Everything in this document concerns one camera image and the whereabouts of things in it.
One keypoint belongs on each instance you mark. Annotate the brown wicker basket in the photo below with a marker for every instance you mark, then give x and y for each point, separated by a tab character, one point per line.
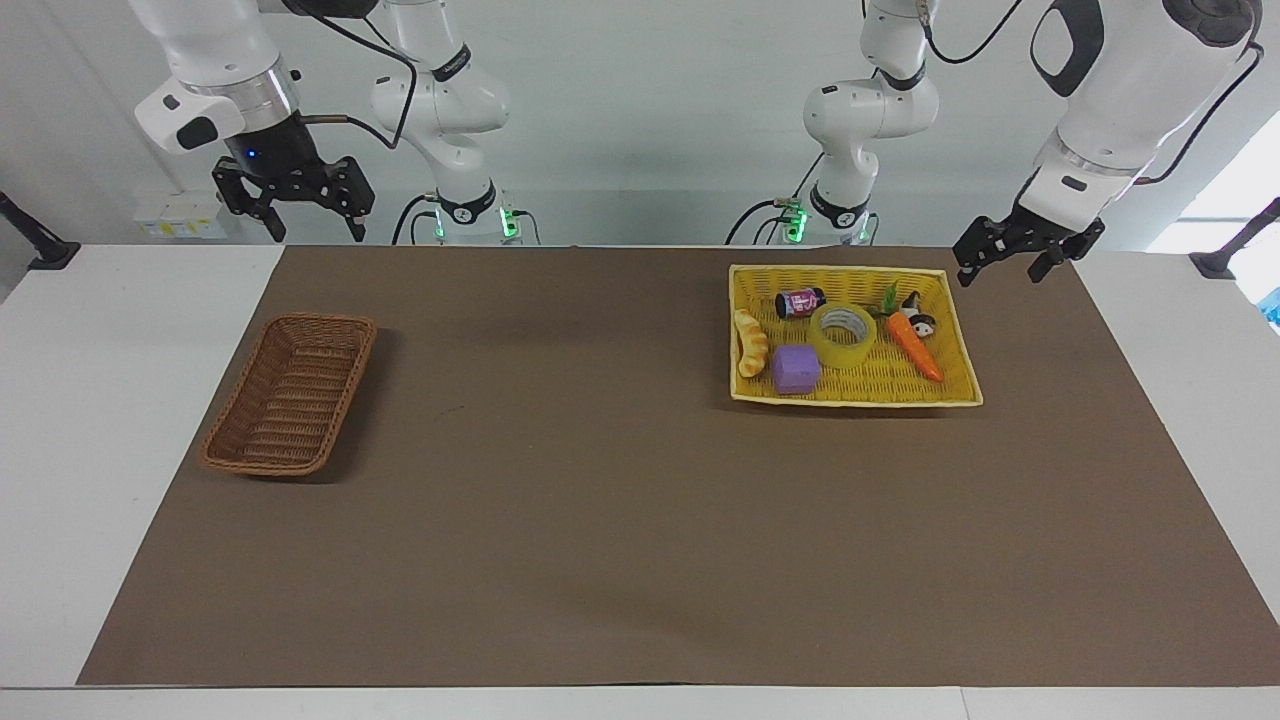
290	395

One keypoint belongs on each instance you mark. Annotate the light blue object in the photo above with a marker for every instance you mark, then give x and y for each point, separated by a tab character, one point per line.
1271	308

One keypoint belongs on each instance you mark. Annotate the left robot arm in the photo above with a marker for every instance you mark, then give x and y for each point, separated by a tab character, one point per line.
1110	110

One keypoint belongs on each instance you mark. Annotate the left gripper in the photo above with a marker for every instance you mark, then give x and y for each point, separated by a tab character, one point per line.
1052	236

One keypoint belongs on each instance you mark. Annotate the orange toy carrot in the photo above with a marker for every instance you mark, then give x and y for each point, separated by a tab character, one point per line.
912	343

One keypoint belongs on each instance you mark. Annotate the black stand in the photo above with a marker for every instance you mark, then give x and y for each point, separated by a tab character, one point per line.
1232	250
35	240

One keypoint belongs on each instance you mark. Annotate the black and white small toy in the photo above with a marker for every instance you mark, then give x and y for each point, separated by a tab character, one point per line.
918	312

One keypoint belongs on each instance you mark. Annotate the purple cube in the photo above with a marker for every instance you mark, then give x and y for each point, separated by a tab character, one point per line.
796	369

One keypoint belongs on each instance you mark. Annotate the toy bread loaf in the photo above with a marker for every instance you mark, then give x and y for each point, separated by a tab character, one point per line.
750	343

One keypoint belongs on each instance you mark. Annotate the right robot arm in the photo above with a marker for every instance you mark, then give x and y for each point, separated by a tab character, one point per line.
440	100

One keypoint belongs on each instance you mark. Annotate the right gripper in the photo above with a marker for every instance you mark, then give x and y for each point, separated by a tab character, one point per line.
272	152

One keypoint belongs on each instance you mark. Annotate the small purple can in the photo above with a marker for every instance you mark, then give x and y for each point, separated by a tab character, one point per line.
800	302

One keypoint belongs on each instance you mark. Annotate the yellow wicker basket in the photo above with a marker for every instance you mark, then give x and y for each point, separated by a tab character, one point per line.
900	380

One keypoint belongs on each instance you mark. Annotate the white wall socket box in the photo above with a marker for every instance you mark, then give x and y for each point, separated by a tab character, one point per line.
180	217

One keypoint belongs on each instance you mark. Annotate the yellowish clear tape roll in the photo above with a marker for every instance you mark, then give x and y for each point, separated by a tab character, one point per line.
845	335

